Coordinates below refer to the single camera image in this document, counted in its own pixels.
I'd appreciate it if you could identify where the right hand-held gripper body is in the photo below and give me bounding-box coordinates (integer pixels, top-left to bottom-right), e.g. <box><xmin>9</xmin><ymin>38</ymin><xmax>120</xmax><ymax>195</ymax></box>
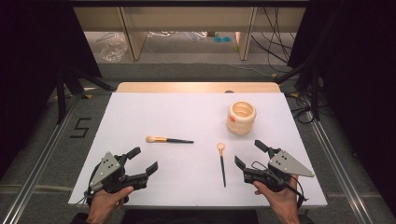
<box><xmin>242</xmin><ymin>147</ymin><xmax>316</xmax><ymax>193</ymax></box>

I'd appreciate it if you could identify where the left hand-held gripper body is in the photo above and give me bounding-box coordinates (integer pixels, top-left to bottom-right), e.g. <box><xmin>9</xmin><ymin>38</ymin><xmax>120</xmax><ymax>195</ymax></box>
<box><xmin>83</xmin><ymin>151</ymin><xmax>150</xmax><ymax>195</ymax></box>

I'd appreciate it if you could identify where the thin flat-head makeup brush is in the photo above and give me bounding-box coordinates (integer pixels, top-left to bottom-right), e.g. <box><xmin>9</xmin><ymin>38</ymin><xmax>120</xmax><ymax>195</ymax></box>
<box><xmin>216</xmin><ymin>142</ymin><xmax>227</xmax><ymax>189</ymax></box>

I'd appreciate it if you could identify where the cream ribbed brush holder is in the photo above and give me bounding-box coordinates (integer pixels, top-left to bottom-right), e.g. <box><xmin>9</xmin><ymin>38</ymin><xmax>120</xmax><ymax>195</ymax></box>
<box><xmin>226</xmin><ymin>100</ymin><xmax>257</xmax><ymax>136</ymax></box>

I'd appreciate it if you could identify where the round-head makeup brush gold ferrule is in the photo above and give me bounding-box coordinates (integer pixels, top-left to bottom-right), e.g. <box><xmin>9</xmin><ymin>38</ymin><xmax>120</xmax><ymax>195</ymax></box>
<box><xmin>145</xmin><ymin>134</ymin><xmax>195</xmax><ymax>145</ymax></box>

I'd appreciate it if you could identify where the person's left hand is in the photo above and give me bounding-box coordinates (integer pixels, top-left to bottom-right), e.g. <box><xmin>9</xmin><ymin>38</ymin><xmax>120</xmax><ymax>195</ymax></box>
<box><xmin>86</xmin><ymin>186</ymin><xmax>134</xmax><ymax>224</ymax></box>

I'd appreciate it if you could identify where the person's right hand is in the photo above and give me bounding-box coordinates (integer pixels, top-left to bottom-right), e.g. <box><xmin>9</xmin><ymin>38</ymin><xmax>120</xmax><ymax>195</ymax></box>
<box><xmin>252</xmin><ymin>174</ymin><xmax>302</xmax><ymax>224</ymax></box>

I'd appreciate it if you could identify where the white board mat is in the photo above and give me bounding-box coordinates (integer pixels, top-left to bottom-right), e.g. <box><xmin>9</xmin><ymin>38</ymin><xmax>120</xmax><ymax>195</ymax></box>
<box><xmin>67</xmin><ymin>91</ymin><xmax>329</xmax><ymax>209</ymax></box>

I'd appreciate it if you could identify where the black metal stand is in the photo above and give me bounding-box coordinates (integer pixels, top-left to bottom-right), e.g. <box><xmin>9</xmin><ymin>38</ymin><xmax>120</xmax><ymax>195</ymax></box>
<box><xmin>274</xmin><ymin>57</ymin><xmax>321</xmax><ymax>122</ymax></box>
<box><xmin>55</xmin><ymin>64</ymin><xmax>116</xmax><ymax>125</ymax></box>

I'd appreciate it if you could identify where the light wooden table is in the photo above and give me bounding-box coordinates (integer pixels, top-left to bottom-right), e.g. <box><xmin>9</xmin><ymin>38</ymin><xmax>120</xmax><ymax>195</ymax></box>
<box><xmin>116</xmin><ymin>81</ymin><xmax>282</xmax><ymax>93</ymax></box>

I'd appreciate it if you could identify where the clear plastic bag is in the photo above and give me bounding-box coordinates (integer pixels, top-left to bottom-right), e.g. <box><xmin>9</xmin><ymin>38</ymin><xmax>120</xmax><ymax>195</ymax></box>
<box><xmin>98</xmin><ymin>32</ymin><xmax>129</xmax><ymax>63</ymax></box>

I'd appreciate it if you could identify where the black curtain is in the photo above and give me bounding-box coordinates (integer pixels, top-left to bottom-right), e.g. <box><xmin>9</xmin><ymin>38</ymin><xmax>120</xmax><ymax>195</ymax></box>
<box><xmin>287</xmin><ymin>0</ymin><xmax>396</xmax><ymax>216</ymax></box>
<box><xmin>0</xmin><ymin>0</ymin><xmax>103</xmax><ymax>180</ymax></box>

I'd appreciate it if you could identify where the left hand-held gripper cable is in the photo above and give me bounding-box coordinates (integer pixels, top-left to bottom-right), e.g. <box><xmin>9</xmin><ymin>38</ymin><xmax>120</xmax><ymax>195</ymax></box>
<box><xmin>73</xmin><ymin>172</ymin><xmax>101</xmax><ymax>208</ymax></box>

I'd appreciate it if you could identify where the hand-held gripper cable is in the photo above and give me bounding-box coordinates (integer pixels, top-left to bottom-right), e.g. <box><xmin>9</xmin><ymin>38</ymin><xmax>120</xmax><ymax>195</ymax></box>
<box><xmin>73</xmin><ymin>172</ymin><xmax>101</xmax><ymax>208</ymax></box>
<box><xmin>251</xmin><ymin>161</ymin><xmax>309</xmax><ymax>210</ymax></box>

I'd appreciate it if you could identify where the right hand-held gripper cable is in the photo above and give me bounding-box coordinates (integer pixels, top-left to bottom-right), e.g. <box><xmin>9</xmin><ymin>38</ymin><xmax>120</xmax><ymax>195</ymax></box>
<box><xmin>251</xmin><ymin>161</ymin><xmax>309</xmax><ymax>210</ymax></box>

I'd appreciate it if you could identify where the black floor cable tangle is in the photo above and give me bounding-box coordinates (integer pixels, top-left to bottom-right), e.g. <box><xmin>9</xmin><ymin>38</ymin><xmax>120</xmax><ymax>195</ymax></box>
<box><xmin>288</xmin><ymin>92</ymin><xmax>317</xmax><ymax>125</ymax></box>

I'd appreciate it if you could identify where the aluminium floor rail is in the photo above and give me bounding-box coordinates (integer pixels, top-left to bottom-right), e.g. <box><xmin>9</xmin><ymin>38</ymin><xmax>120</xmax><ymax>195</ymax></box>
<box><xmin>0</xmin><ymin>92</ymin><xmax>80</xmax><ymax>224</ymax></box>
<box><xmin>306</xmin><ymin>119</ymin><xmax>375</xmax><ymax>224</ymax></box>

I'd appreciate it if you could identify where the black hanging cables bundle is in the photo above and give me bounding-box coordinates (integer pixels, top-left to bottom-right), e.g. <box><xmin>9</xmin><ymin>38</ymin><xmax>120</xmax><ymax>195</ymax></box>
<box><xmin>250</xmin><ymin>7</ymin><xmax>297</xmax><ymax>75</ymax></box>

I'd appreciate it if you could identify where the white cord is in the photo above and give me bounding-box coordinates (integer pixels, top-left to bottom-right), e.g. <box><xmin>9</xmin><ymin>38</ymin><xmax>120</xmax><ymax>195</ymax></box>
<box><xmin>147</xmin><ymin>30</ymin><xmax>172</xmax><ymax>39</ymax></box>

